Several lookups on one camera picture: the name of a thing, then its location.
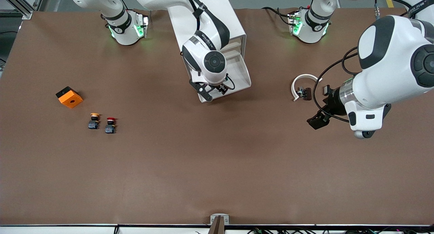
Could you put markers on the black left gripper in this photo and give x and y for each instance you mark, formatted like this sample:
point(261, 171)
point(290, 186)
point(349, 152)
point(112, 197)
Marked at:
point(334, 104)

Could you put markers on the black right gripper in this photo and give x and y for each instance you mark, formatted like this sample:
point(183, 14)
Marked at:
point(222, 88)

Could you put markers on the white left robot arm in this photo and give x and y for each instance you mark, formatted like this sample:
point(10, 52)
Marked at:
point(383, 78)

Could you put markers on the red push button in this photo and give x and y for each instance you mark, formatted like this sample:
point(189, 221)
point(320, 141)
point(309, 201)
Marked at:
point(110, 128)

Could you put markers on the yellow push button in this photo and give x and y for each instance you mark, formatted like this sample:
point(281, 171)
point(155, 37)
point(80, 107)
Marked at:
point(93, 123)

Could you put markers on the brown block with metal clip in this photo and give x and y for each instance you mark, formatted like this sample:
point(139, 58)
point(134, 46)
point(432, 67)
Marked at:
point(307, 93)

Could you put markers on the small black plastic part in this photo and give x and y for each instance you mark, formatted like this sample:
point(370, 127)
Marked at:
point(326, 90)

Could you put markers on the white curved plastic piece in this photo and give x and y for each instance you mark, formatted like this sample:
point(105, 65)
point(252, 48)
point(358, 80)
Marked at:
point(292, 89)

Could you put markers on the orange box with black base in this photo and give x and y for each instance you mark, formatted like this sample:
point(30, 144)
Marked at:
point(71, 100)

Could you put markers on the grey metal bracket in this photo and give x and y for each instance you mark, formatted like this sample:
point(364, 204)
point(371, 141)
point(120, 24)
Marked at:
point(219, 216)

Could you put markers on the brown camera pole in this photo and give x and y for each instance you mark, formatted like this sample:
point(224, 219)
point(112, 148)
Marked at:
point(217, 227)

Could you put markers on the table edge rail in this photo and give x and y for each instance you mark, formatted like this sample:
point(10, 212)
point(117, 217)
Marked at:
point(67, 230)

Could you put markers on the aluminium frame profile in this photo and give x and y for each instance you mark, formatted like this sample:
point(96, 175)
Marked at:
point(23, 10)

